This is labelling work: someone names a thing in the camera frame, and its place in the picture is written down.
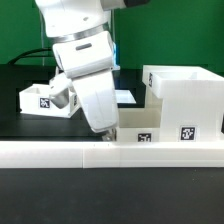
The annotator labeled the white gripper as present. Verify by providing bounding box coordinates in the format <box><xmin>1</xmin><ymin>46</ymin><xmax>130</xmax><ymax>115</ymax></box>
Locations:
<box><xmin>72</xmin><ymin>69</ymin><xmax>118</xmax><ymax>141</ymax></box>

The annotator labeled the white front drawer box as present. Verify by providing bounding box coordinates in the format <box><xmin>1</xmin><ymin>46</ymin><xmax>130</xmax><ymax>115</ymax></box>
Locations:
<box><xmin>116</xmin><ymin>108</ymin><xmax>161</xmax><ymax>142</ymax></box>

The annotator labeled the white drawer box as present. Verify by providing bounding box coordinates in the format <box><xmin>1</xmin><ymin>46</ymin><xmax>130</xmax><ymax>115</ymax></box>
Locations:
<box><xmin>19</xmin><ymin>84</ymin><xmax>80</xmax><ymax>118</ymax></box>
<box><xmin>116</xmin><ymin>108</ymin><xmax>161</xmax><ymax>142</ymax></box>

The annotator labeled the white drawer cabinet frame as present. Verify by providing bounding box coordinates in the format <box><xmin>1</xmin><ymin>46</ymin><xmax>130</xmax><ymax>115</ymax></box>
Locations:
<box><xmin>142</xmin><ymin>65</ymin><xmax>224</xmax><ymax>142</ymax></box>

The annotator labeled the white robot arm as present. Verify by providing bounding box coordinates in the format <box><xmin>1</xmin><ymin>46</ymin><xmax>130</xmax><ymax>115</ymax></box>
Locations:
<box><xmin>35</xmin><ymin>0</ymin><xmax>150</xmax><ymax>133</ymax></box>

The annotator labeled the white rear drawer box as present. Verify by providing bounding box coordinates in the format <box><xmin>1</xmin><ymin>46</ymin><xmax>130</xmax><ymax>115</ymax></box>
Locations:
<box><xmin>19</xmin><ymin>84</ymin><xmax>80</xmax><ymax>118</ymax></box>

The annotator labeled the fiducial marker base plate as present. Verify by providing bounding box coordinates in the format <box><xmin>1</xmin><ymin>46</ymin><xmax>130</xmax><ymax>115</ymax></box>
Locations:
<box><xmin>115</xmin><ymin>90</ymin><xmax>136</xmax><ymax>104</ymax></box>

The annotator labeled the white L-shaped boundary wall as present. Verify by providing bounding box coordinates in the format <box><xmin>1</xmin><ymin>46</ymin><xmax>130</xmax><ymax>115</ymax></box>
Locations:
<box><xmin>0</xmin><ymin>140</ymin><xmax>224</xmax><ymax>168</ymax></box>

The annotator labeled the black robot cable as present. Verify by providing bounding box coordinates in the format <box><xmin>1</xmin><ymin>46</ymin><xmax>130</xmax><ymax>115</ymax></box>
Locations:
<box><xmin>6</xmin><ymin>48</ymin><xmax>54</xmax><ymax>66</ymax></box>

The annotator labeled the thin grey cable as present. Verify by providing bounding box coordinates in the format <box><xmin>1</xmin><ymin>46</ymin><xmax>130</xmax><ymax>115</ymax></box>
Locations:
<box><xmin>39</xmin><ymin>9</ymin><xmax>47</xmax><ymax>67</ymax></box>

